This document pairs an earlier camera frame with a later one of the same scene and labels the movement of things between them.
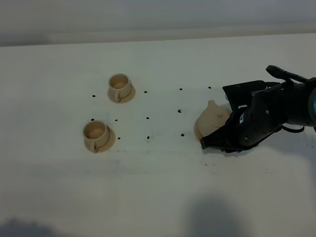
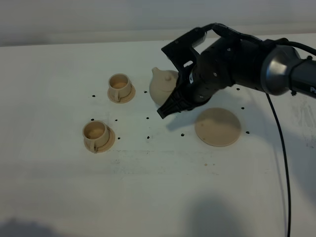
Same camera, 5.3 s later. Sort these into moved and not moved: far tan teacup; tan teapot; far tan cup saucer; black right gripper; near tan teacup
Moved: black right gripper; tan teapot
Not moved: near tan teacup; far tan teacup; far tan cup saucer
